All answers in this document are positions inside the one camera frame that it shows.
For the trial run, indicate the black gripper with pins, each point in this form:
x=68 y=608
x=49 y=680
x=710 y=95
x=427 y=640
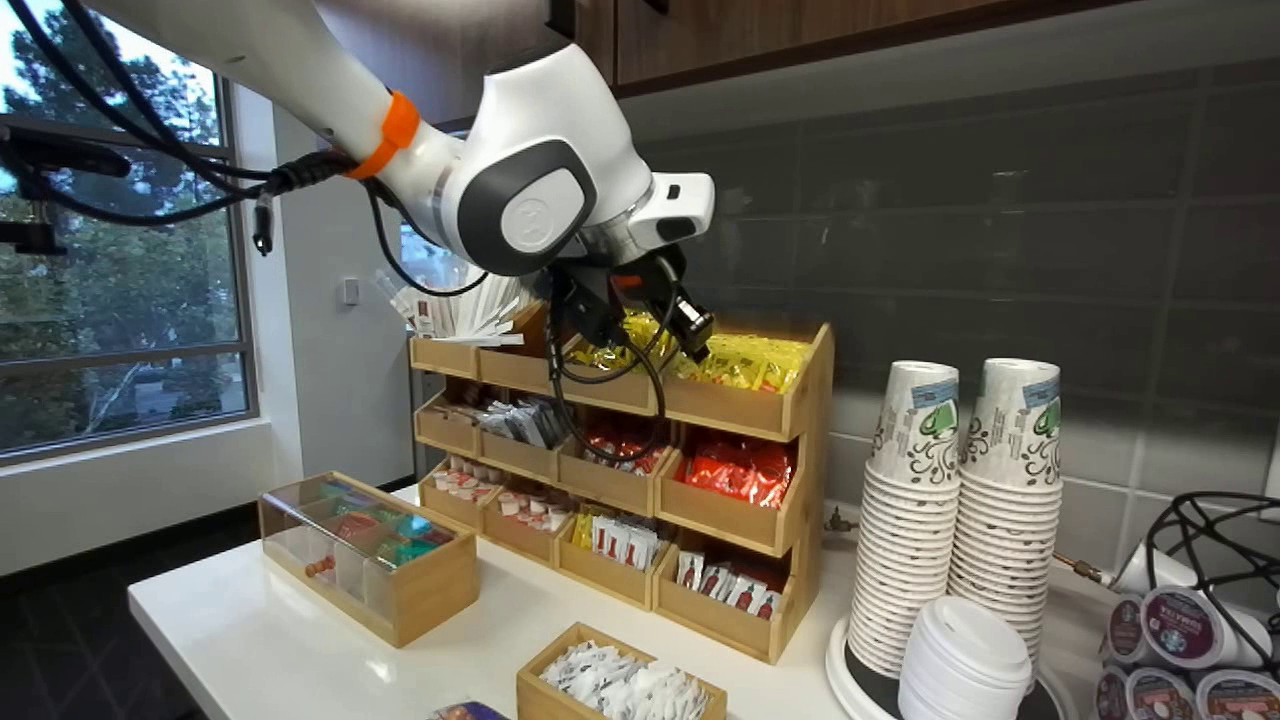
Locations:
x=663 y=282

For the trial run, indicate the small wooden sachet box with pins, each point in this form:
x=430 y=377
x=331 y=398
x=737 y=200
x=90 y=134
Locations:
x=528 y=703

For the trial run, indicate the round cup caddy base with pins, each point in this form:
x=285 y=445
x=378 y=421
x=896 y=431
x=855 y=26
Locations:
x=864 y=687

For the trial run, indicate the blue clear snack bag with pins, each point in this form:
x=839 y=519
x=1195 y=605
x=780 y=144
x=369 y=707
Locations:
x=465 y=714

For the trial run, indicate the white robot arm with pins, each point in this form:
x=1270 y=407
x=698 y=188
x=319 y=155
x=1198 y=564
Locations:
x=535 y=200

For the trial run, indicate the glass window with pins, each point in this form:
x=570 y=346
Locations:
x=123 y=335

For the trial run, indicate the yellow red white sachet pile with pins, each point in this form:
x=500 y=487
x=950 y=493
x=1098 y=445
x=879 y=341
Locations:
x=626 y=543

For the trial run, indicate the printed paper cup stack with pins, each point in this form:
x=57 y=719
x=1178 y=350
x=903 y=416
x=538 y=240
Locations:
x=903 y=532
x=1006 y=506

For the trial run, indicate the black white sachet pile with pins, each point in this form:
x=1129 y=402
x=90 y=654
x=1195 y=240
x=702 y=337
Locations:
x=520 y=421

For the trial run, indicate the white sugar sachet pile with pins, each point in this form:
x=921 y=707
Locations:
x=621 y=680

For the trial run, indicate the purple lid coffee pod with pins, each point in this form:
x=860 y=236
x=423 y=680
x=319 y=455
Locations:
x=1159 y=699
x=1242 y=699
x=1185 y=625
x=1120 y=630

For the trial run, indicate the white wall switch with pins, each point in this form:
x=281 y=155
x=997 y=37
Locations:
x=348 y=292

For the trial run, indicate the white cup lid stack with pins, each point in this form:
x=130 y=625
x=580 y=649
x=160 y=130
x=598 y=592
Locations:
x=965 y=654

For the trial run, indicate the black camera stand bracket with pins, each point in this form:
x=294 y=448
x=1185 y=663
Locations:
x=64 y=150

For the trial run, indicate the dark red sachet pile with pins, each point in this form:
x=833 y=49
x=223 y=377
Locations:
x=621 y=445

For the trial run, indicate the teal tea bag stack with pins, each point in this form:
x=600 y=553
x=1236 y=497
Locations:
x=418 y=544

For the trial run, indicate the wooden wall cabinet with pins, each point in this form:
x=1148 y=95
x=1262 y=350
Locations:
x=800 y=33

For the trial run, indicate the brown white sachet pile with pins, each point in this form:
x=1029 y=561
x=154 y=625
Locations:
x=535 y=511

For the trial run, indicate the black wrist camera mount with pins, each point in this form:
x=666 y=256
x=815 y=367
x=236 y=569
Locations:
x=587 y=303

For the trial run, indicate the white paper packet pile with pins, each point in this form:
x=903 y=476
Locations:
x=455 y=317

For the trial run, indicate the wooden tiered sachet shelf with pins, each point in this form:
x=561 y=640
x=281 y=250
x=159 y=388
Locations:
x=721 y=522

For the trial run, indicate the bright red sachet pile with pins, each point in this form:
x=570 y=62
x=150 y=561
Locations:
x=734 y=471

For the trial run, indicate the bamboo tea box clear lid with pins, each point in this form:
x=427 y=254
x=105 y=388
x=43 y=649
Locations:
x=427 y=603

